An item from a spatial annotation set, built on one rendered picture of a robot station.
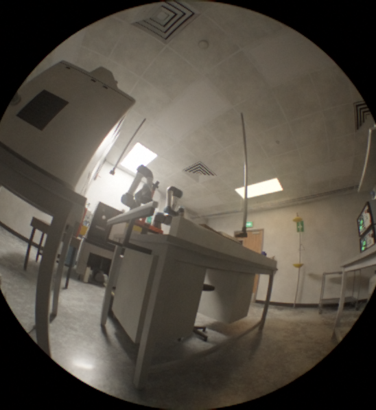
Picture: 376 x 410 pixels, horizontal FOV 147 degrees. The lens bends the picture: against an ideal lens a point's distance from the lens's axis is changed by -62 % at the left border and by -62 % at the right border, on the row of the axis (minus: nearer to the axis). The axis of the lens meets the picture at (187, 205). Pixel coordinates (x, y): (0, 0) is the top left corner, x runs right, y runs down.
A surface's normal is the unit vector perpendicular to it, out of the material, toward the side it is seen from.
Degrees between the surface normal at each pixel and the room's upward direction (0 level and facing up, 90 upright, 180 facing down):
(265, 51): 180
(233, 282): 90
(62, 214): 90
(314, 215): 90
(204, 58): 180
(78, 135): 90
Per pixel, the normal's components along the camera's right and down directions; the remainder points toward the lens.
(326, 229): -0.72, -0.41
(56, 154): 0.67, -0.17
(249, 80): -0.20, 0.90
